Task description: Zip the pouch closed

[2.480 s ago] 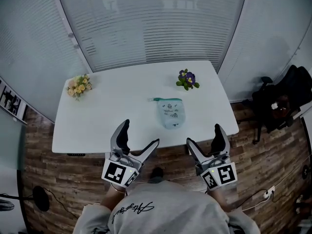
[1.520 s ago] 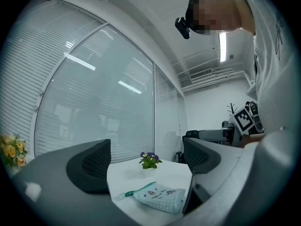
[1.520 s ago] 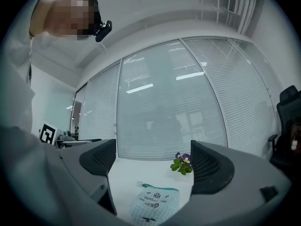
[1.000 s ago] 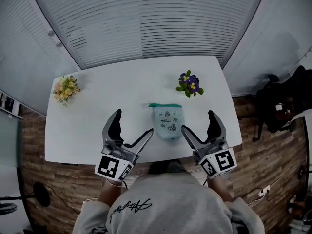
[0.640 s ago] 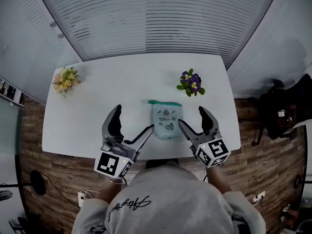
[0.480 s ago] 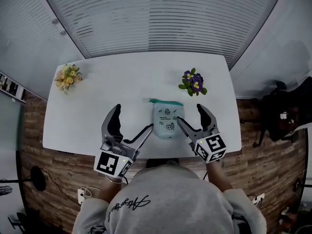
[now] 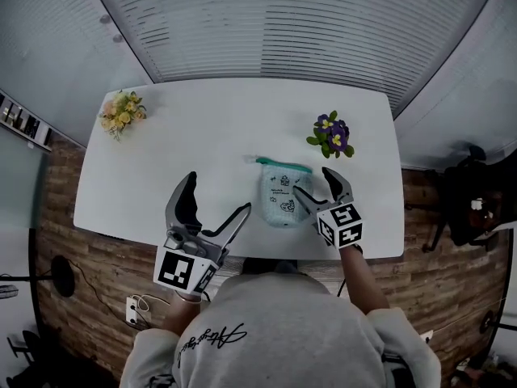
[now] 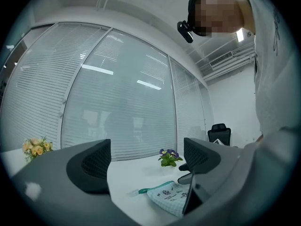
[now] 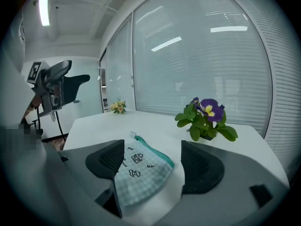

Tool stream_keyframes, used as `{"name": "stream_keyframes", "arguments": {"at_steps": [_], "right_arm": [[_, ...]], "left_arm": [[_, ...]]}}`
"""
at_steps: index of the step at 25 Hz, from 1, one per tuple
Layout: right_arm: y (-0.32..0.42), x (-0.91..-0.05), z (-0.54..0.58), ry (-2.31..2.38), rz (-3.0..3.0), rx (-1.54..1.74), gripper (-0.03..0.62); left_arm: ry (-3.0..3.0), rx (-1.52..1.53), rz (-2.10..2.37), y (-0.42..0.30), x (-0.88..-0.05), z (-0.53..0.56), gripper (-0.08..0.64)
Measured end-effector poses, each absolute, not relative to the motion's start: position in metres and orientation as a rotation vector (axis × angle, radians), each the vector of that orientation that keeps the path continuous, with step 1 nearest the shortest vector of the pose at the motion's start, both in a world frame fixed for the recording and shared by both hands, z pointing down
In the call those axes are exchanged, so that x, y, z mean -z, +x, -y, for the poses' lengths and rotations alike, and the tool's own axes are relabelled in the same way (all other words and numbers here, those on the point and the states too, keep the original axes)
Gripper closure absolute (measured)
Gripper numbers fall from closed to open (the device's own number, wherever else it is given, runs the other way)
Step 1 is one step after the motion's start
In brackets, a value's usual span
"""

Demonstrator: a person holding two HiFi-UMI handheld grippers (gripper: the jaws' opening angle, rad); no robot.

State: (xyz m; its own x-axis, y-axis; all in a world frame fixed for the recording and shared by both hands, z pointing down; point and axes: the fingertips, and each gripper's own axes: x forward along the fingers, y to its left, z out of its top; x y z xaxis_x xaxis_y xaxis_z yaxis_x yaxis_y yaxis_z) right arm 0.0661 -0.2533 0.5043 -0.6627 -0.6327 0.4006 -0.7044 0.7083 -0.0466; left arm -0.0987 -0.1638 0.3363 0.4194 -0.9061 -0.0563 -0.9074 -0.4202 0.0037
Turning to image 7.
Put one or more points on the light blue zip pouch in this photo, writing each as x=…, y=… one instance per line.
x=280, y=200

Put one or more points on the person's grey sweatshirt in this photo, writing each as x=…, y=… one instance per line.
x=274, y=338

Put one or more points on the brown plush toy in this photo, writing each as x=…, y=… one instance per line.
x=482, y=212

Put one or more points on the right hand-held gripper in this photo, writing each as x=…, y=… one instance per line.
x=341, y=224

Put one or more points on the white power strip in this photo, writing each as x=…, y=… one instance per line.
x=132, y=309
x=427, y=336

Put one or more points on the black floor fan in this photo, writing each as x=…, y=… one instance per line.
x=63, y=277

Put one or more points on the person's left forearm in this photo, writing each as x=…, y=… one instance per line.
x=182, y=317

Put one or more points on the round silver blind knob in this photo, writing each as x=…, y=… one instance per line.
x=105, y=18
x=117, y=38

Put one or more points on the white shelf unit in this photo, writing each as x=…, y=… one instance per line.
x=24, y=123

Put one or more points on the yellow flower bouquet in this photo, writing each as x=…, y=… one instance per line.
x=121, y=115

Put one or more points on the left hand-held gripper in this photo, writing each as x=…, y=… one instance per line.
x=177, y=269

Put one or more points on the person's right forearm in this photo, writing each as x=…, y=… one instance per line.
x=363, y=281

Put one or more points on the black office chair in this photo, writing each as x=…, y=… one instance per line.
x=464, y=200

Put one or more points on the purple flower pot plant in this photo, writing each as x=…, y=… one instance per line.
x=333, y=136

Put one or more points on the person's legs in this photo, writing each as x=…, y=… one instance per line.
x=270, y=267

